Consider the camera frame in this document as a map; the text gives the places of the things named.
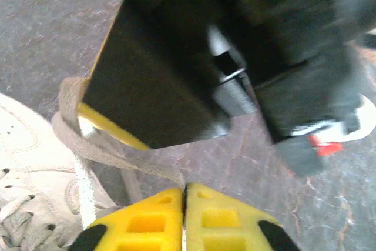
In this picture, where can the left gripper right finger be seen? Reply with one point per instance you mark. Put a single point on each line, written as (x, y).
(223, 224)

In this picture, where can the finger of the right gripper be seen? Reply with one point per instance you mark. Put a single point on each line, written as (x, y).
(152, 80)
(117, 129)

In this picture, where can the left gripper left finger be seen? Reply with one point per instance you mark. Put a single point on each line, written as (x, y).
(147, 221)

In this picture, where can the white sneaker with laces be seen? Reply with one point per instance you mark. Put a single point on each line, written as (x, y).
(117, 157)

